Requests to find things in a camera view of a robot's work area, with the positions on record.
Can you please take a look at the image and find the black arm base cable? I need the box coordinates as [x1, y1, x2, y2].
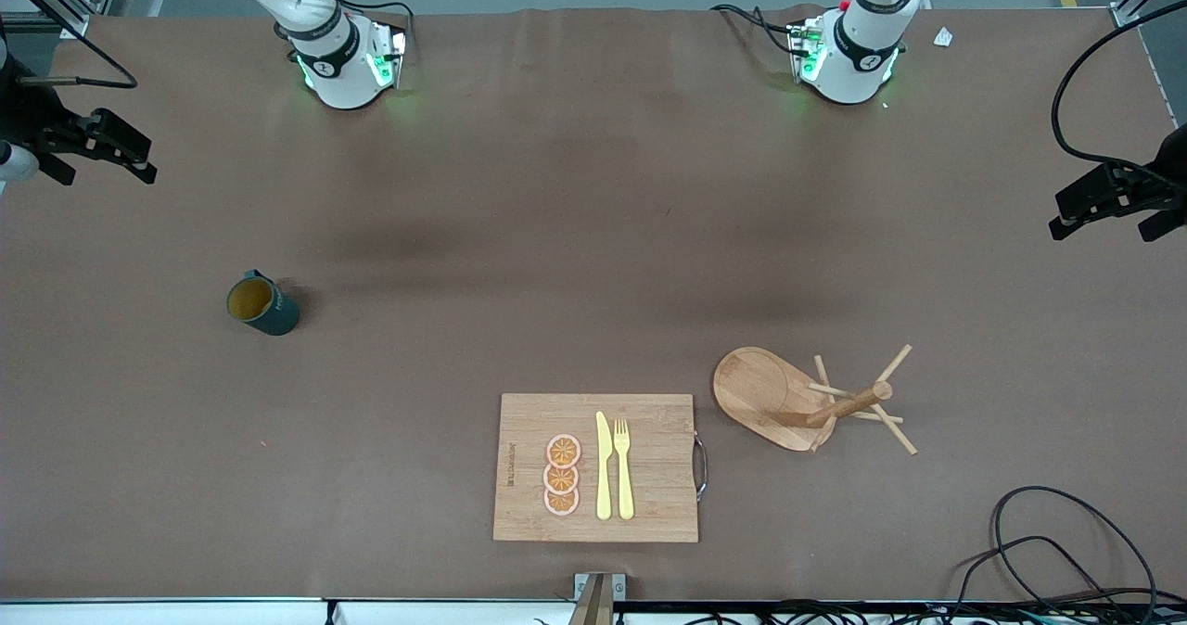
[295, 0, 415, 56]
[710, 4, 808, 56]

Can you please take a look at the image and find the bamboo cutting board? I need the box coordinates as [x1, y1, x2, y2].
[492, 393, 709, 543]

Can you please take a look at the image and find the table cover sheet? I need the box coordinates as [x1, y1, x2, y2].
[0, 6, 1187, 603]

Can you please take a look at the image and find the tangled black cable bundle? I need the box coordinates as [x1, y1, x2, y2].
[760, 599, 1187, 625]

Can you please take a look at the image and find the yellow plastic knife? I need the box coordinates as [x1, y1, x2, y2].
[595, 411, 614, 521]

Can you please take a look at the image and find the dark teal ribbed cup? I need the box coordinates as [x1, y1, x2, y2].
[226, 270, 301, 337]

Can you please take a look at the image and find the yellow plastic fork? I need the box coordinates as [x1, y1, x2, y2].
[613, 418, 635, 521]

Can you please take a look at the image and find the black right arm base cable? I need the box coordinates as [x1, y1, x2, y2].
[295, 0, 415, 56]

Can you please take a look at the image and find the wooden mug tree stand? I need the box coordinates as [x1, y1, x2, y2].
[712, 344, 919, 456]

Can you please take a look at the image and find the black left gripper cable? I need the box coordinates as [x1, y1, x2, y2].
[1052, 0, 1187, 181]

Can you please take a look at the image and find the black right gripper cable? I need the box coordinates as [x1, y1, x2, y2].
[0, 0, 139, 89]

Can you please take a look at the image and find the black left arm base cable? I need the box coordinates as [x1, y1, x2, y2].
[710, 4, 808, 56]

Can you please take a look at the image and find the black looped cable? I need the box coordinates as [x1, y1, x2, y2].
[990, 486, 1160, 607]
[948, 536, 1114, 625]

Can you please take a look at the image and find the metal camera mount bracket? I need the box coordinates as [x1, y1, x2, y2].
[568, 572, 627, 625]

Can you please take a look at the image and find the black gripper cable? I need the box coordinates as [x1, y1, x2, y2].
[0, 0, 139, 89]
[1052, 0, 1187, 181]

